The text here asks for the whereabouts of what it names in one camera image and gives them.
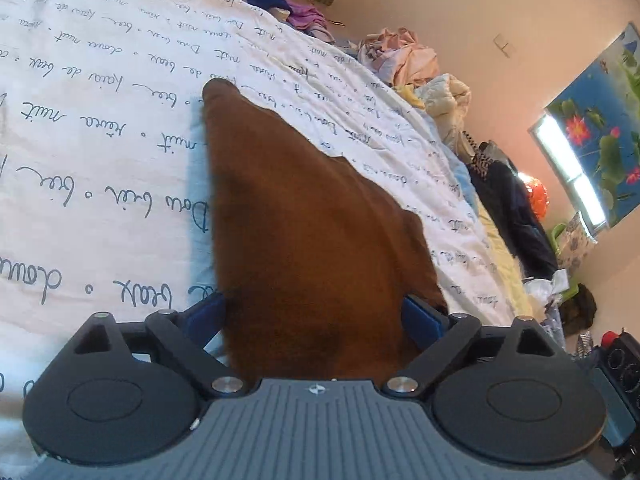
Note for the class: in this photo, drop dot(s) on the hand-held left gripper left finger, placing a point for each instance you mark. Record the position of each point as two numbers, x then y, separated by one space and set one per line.
207 317

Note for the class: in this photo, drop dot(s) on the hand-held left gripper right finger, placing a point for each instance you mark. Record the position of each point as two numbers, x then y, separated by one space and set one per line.
422 322

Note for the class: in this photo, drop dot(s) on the brown knit garment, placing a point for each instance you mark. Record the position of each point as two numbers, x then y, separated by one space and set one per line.
310 240

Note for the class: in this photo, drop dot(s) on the pink clothes pile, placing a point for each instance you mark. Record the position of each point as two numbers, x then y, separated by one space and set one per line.
400 57

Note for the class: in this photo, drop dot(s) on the pale yellow sheet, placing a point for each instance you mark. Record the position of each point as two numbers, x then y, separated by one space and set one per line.
505 265

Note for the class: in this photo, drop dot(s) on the white plastic bag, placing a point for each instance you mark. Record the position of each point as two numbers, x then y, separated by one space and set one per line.
545 290

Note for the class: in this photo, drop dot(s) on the dark jacket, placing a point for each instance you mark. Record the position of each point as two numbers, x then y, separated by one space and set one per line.
515 215

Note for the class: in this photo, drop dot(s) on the light blue cloth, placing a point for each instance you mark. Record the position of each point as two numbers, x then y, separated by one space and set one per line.
462 180

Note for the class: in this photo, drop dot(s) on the green plastic basket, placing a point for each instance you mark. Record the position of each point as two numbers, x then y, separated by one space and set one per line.
567 280

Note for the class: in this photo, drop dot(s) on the dark brown bag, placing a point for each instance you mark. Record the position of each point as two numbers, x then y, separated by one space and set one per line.
580 307

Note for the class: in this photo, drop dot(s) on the orange round object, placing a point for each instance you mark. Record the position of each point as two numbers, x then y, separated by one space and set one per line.
536 195

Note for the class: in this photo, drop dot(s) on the houndstooth patterned cloth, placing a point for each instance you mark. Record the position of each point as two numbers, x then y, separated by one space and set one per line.
479 157

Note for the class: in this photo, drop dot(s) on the floral patterned box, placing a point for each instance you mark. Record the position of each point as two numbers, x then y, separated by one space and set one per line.
577 240

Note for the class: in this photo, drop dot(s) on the black device with dials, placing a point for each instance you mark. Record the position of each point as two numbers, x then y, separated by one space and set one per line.
620 365

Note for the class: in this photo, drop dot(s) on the bright window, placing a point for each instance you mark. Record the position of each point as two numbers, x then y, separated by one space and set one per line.
565 160

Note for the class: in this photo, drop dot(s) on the cream crumpled cloth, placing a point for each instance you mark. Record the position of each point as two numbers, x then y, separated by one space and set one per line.
447 105

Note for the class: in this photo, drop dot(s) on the white script-printed blanket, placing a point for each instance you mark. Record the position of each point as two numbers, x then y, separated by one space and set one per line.
100 110

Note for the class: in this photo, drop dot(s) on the blue floral curtain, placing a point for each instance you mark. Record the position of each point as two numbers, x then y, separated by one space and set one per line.
605 125

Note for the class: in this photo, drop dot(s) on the purple cloth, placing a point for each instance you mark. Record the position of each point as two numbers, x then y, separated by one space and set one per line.
306 17

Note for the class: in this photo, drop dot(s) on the white wall switch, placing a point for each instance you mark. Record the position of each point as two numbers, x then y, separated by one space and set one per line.
503 45

